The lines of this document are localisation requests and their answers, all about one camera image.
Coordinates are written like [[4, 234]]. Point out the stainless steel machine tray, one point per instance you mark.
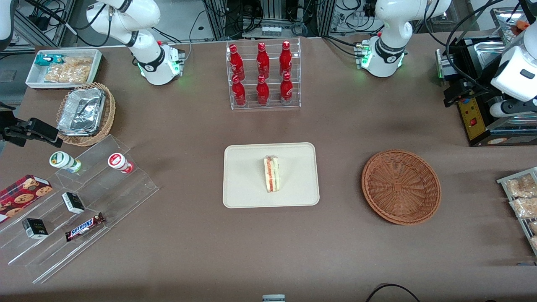
[[482, 54]]

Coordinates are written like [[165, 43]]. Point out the clear bag of crackers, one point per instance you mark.
[[79, 61], [67, 74]]

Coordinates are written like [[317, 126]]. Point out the white rectangular snack bin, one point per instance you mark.
[[33, 79]]

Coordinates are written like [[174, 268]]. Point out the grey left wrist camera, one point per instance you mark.
[[499, 109]]

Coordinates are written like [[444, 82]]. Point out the red label yogurt bottle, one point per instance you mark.
[[116, 160]]

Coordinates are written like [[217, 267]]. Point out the aluminium frame structure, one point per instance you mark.
[[218, 16]]

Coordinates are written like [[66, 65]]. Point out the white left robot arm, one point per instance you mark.
[[386, 52]]

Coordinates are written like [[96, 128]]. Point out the aluminium foil container stack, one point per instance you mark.
[[82, 111]]

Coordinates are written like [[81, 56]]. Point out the clear bag of pastry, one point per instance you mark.
[[522, 185], [524, 207]]

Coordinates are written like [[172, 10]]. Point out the clear acrylic bottle rack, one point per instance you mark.
[[275, 105]]

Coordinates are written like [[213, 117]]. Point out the black countertop machine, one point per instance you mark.
[[472, 123]]

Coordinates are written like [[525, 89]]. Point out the green snack packet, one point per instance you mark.
[[46, 59]]

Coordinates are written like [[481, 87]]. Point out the Snickers chocolate bar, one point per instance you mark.
[[84, 227]]

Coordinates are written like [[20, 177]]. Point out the triangular sandwich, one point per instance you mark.
[[272, 174]]

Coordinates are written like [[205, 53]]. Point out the light tan wicker basket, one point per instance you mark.
[[110, 113]]

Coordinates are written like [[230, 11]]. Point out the red plaid cookie box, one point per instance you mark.
[[21, 195]]

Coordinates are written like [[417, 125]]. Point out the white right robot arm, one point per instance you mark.
[[149, 63]]

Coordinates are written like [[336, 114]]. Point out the clear acrylic stepped stand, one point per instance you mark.
[[134, 193], [54, 260]]

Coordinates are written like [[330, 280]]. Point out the cream rectangular plastic tray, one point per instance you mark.
[[243, 176]]

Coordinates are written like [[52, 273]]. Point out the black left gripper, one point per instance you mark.
[[480, 85]]

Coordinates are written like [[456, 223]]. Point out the tray of snack bags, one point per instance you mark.
[[501, 181]]

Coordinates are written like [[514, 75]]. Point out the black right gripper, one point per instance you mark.
[[9, 128]]

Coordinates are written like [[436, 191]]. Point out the small grey device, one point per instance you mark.
[[273, 298]]

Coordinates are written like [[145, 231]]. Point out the brown round wicker basket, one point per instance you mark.
[[400, 186]]

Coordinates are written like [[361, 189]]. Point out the white power strip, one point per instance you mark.
[[271, 30]]

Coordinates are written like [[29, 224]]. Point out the red cola bottle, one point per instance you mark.
[[286, 91], [238, 93], [263, 62], [262, 93], [285, 60], [236, 63]]

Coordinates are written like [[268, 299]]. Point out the small black carton box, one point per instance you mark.
[[35, 228], [74, 203]]

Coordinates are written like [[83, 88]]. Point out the green label yogurt bottle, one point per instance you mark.
[[61, 160]]

